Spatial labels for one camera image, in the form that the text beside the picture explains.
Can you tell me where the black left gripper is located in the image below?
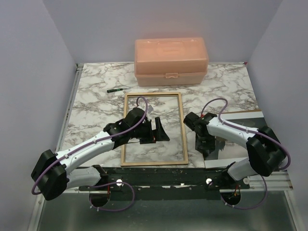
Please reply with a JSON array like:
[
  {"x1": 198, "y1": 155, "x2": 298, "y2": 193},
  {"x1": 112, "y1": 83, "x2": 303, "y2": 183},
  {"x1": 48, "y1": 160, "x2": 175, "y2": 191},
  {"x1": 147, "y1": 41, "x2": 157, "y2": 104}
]
[{"x1": 130, "y1": 117, "x2": 169, "y2": 145}]

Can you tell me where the rectangular picture frame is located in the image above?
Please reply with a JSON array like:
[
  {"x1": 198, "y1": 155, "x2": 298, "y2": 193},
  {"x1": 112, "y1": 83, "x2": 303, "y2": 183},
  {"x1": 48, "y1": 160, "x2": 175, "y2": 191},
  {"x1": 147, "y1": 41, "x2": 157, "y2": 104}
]
[{"x1": 120, "y1": 92, "x2": 188, "y2": 167}]

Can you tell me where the glossy photo print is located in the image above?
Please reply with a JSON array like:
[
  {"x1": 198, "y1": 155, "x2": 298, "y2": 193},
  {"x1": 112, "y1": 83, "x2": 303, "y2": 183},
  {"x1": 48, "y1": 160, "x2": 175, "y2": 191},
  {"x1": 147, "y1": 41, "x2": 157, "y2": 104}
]
[{"x1": 205, "y1": 117, "x2": 267, "y2": 168}]

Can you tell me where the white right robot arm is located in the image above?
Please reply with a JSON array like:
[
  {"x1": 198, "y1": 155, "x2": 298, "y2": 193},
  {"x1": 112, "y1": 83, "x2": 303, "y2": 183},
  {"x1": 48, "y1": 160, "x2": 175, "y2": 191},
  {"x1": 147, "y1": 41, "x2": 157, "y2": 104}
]
[{"x1": 183, "y1": 112, "x2": 287, "y2": 189}]

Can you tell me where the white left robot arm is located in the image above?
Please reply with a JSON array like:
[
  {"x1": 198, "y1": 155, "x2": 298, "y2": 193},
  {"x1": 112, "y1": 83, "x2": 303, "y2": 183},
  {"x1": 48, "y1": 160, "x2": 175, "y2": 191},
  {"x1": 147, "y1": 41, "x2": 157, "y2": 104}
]
[{"x1": 31, "y1": 107, "x2": 170, "y2": 201}]

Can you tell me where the brown cardboard backing sheet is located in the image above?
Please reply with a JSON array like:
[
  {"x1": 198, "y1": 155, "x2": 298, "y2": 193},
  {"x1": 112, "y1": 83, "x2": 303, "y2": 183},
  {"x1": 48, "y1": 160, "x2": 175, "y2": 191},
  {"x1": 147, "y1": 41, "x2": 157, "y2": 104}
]
[{"x1": 223, "y1": 109, "x2": 262, "y2": 114}]

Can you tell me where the small green black screwdriver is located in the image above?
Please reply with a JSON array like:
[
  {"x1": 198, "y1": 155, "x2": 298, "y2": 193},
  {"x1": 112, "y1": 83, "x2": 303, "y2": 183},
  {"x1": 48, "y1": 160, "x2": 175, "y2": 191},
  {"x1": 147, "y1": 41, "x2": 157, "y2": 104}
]
[{"x1": 106, "y1": 88, "x2": 128, "y2": 93}]

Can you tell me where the orange translucent plastic toolbox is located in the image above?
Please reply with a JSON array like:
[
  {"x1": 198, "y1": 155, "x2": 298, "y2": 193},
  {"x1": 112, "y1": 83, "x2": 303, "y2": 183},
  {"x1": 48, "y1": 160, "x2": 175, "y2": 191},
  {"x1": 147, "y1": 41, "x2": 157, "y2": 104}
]
[{"x1": 134, "y1": 37, "x2": 209, "y2": 87}]

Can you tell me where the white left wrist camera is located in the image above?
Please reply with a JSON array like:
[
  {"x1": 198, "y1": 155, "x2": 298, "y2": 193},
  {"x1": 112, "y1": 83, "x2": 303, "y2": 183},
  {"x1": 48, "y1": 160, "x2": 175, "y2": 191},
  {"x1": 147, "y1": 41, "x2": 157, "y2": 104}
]
[{"x1": 147, "y1": 105, "x2": 154, "y2": 119}]

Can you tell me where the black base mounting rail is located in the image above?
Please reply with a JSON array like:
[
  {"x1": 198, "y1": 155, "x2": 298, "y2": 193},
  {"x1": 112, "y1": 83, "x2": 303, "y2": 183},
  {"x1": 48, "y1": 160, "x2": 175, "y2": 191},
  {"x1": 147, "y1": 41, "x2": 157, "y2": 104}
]
[{"x1": 48, "y1": 166, "x2": 251, "y2": 202}]

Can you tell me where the aluminium extrusion frame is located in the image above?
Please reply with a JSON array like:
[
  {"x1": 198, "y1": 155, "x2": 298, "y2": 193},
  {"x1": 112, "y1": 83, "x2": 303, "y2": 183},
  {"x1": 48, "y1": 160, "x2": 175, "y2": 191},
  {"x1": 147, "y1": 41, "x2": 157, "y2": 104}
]
[{"x1": 29, "y1": 63, "x2": 296, "y2": 231}]

